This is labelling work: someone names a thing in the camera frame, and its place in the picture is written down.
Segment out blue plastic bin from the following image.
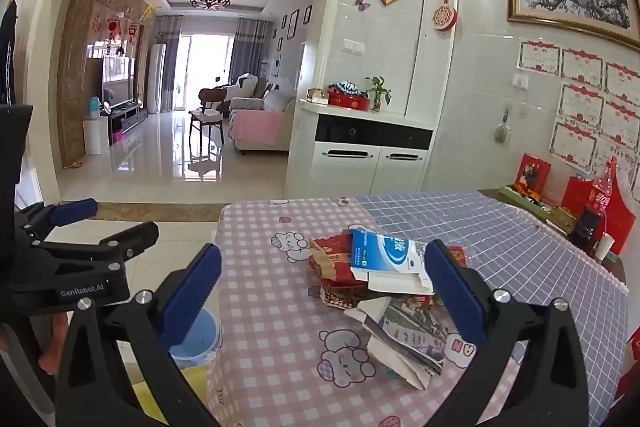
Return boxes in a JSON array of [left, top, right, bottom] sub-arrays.
[[169, 306, 222, 371]]

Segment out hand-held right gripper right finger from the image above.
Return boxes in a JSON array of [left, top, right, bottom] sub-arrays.
[[424, 238, 591, 427]]

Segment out wall of award certificates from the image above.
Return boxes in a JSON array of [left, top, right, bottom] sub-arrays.
[[516, 38, 640, 174]]

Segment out blue-grey checked tablecloth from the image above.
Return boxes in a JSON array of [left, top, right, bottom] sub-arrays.
[[352, 189, 630, 358]]

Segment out red plastic object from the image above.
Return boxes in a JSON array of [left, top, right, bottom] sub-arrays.
[[615, 327, 640, 400]]

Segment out red paper wall decorations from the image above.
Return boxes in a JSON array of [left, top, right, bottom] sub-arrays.
[[90, 14, 141, 46]]

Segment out blue white cardboard box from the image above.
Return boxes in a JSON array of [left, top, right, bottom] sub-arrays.
[[349, 228, 435, 295]]

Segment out white standing air conditioner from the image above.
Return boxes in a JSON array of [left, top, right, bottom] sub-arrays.
[[149, 44, 167, 114]]

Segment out group of black picture frames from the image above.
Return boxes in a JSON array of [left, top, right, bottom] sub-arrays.
[[275, 4, 314, 55]]

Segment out round red fan ornament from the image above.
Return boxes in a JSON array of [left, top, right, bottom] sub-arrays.
[[432, 0, 458, 32]]

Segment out dark television cabinet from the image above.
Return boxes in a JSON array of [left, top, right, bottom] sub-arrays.
[[102, 101, 149, 136]]

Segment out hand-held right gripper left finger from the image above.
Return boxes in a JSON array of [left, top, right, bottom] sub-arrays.
[[54, 243, 223, 427]]

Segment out yellow cloth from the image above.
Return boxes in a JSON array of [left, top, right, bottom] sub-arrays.
[[131, 363, 211, 427]]

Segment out hanging dark coat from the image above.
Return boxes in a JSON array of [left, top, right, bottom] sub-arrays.
[[0, 0, 19, 105]]

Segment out flat screen television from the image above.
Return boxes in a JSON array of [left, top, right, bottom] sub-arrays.
[[84, 57, 106, 108]]

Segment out white cylinder stand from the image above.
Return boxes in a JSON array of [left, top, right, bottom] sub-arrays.
[[82, 117, 104, 156]]

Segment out potted green plant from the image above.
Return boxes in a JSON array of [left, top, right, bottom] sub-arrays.
[[364, 75, 392, 112]]

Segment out pink blanket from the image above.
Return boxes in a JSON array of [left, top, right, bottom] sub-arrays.
[[229, 109, 284, 146]]

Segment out wooden dining table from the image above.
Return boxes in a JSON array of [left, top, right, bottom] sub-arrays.
[[477, 189, 629, 284]]

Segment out wooden chair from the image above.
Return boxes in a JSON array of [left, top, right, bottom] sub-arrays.
[[189, 87, 231, 146]]

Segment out beige sofa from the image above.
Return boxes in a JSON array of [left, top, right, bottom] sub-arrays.
[[229, 73, 298, 156]]

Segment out printed leaflet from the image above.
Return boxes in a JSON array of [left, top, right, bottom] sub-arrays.
[[345, 296, 453, 390]]

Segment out cola bottle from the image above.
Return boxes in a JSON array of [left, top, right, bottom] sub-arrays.
[[575, 157, 619, 253]]

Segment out pink checked tablecloth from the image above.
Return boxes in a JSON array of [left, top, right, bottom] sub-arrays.
[[206, 194, 526, 427]]

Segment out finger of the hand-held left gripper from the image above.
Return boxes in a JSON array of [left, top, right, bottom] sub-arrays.
[[30, 221, 160, 269], [14, 198, 99, 249]]

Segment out red pointed gift box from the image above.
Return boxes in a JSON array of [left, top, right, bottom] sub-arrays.
[[561, 174, 640, 258]]

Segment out person's left hand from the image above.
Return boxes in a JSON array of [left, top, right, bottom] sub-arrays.
[[37, 309, 73, 375]]

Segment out tall white cabinet panel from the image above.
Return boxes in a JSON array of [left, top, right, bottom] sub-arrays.
[[405, 0, 460, 195]]

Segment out white sideboard cabinet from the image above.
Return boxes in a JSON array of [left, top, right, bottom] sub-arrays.
[[286, 99, 435, 200]]

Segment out white paper cup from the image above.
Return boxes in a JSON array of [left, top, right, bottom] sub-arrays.
[[595, 233, 615, 261]]

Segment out red gold packaging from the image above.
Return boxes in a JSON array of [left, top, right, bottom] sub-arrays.
[[307, 232, 436, 312]]

